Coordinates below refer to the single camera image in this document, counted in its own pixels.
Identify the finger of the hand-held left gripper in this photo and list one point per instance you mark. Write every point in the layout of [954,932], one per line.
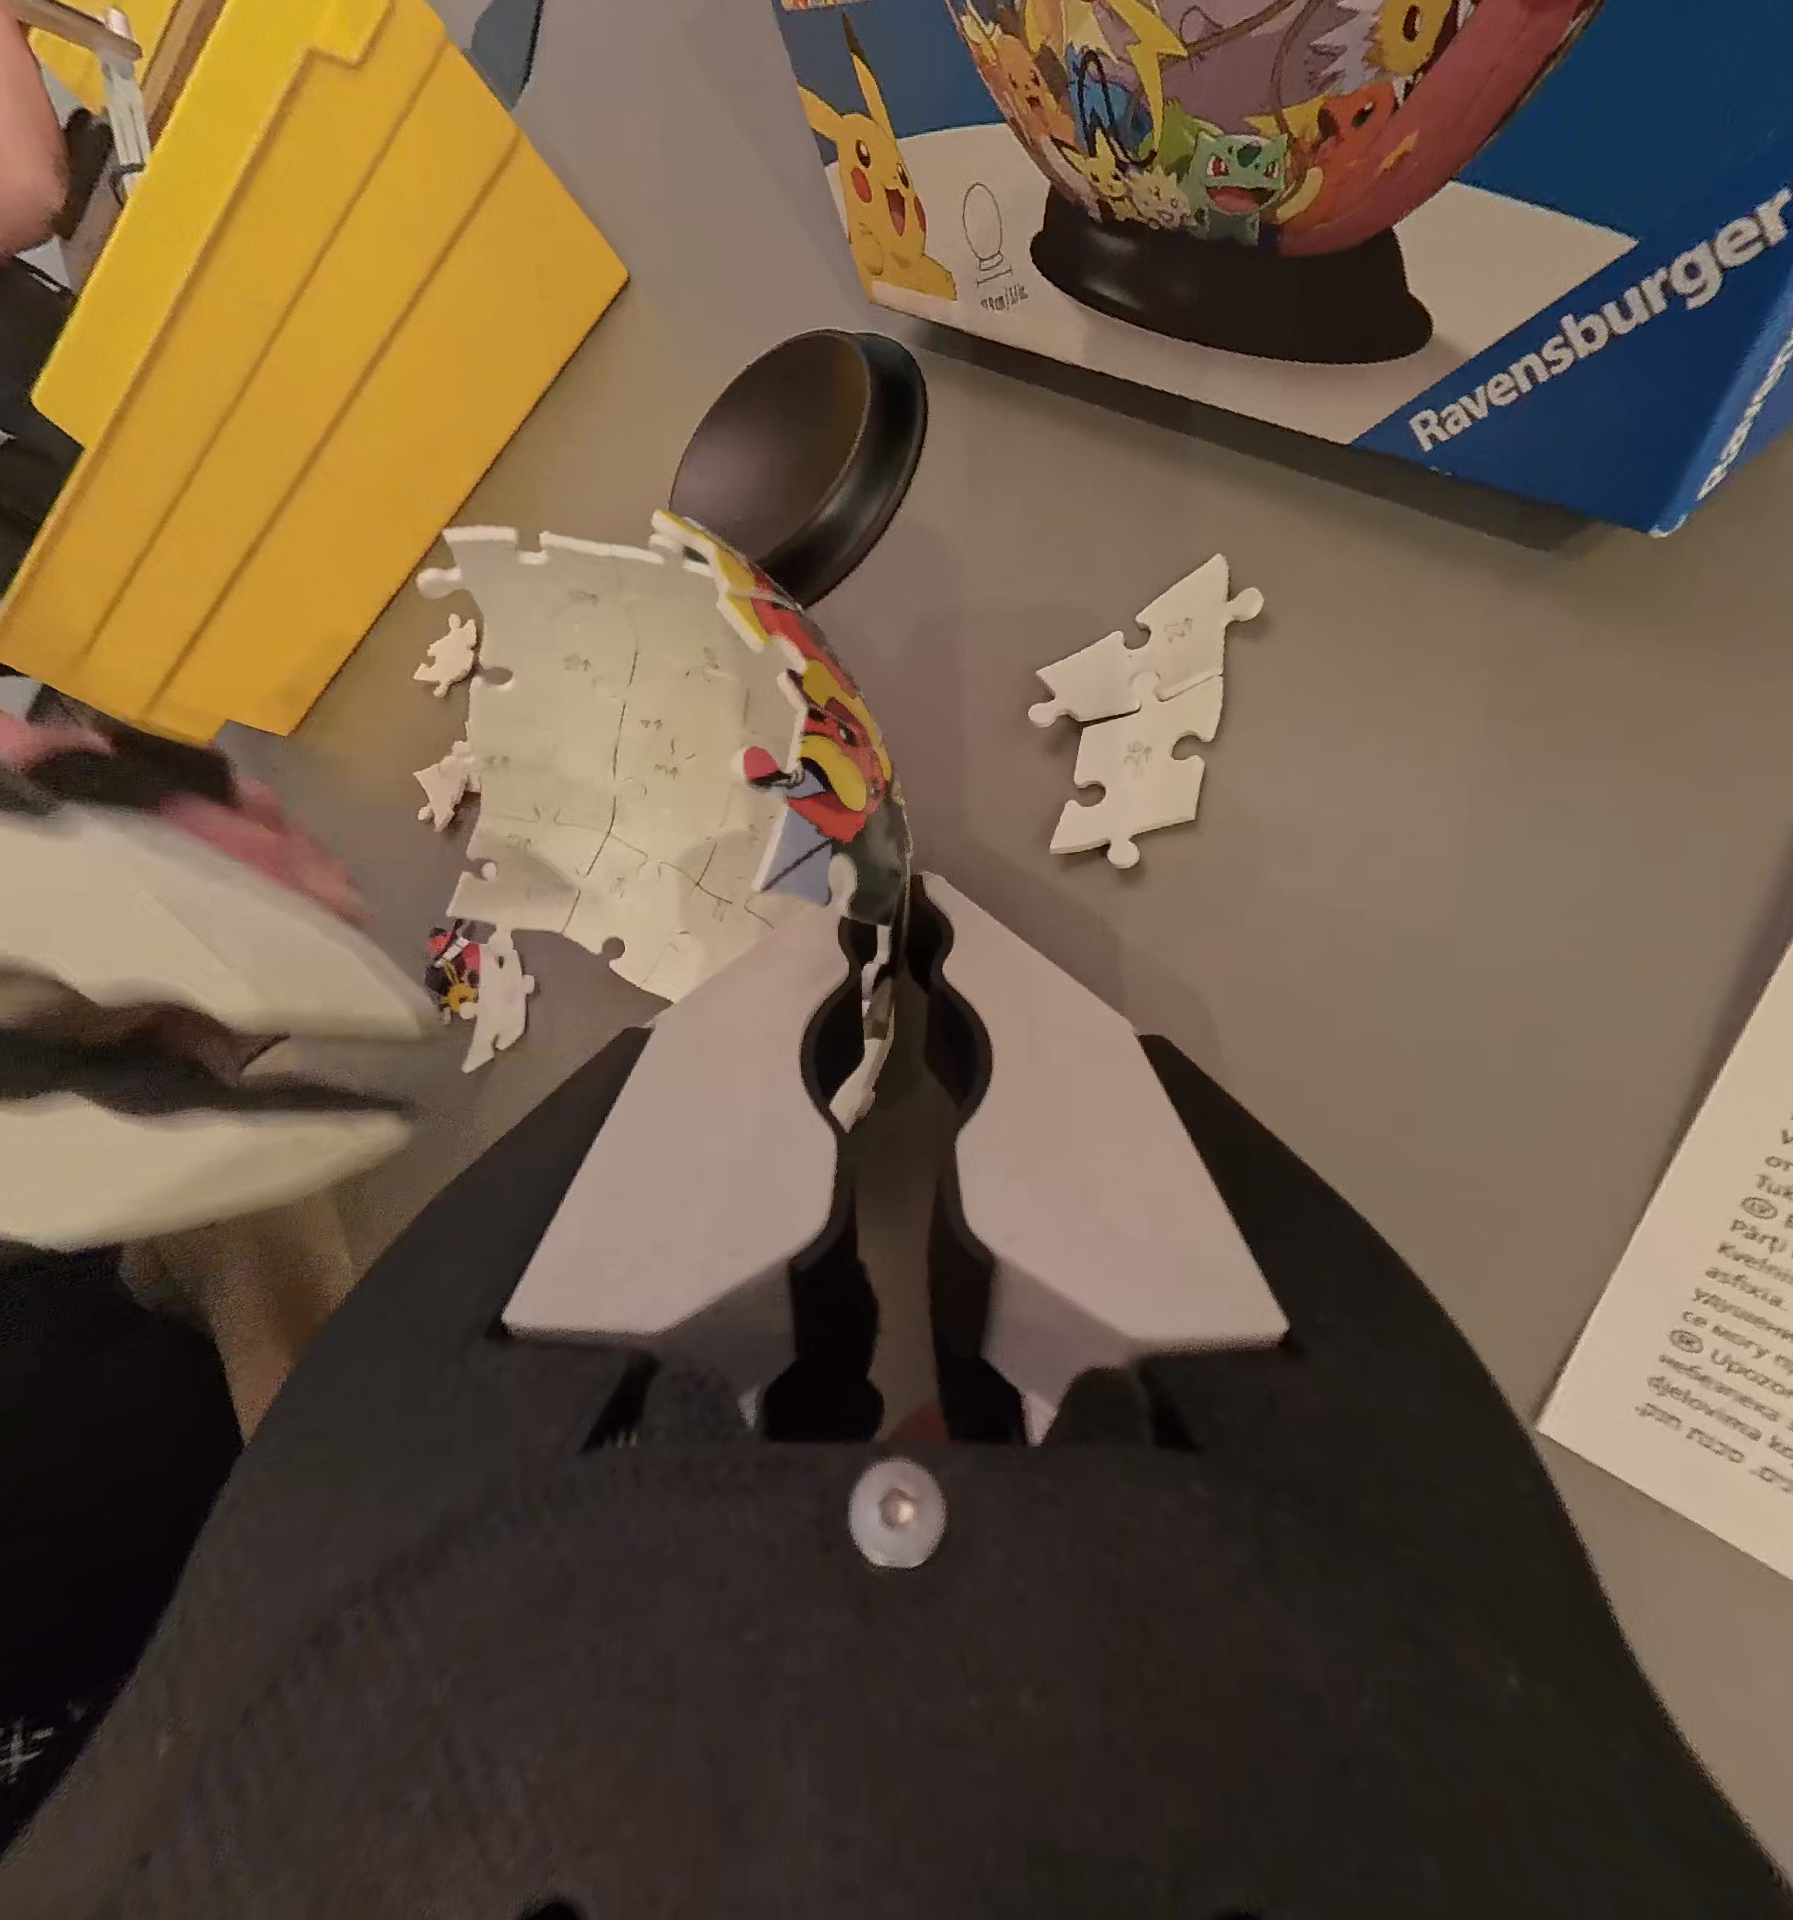
[160,930]
[116,1155]

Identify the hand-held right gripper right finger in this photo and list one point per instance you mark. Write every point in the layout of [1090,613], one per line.
[1122,1199]

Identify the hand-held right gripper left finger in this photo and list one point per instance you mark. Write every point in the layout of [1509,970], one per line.
[658,1199]

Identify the partly built puzzle ball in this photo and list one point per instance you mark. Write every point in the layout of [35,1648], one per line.
[612,748]

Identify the small joined puzzle piece cluster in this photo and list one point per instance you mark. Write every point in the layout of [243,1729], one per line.
[1136,719]

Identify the white puzzle piece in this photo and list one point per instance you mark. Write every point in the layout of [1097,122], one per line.
[502,998]
[450,657]
[450,789]

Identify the black round ball stand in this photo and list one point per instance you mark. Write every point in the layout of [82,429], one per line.
[808,451]

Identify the blue puzzle box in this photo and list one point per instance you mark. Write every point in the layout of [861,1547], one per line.
[1435,225]

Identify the person's left hand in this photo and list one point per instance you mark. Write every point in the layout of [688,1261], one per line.
[303,855]

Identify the person's beige trouser leg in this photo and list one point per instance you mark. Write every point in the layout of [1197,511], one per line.
[281,1306]

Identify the person's black clothing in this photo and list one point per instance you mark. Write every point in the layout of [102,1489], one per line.
[72,1500]

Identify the yellow plastic bin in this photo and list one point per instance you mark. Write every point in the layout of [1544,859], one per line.
[311,375]

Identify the white instruction leaflet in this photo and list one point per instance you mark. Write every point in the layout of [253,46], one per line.
[1736,1276]

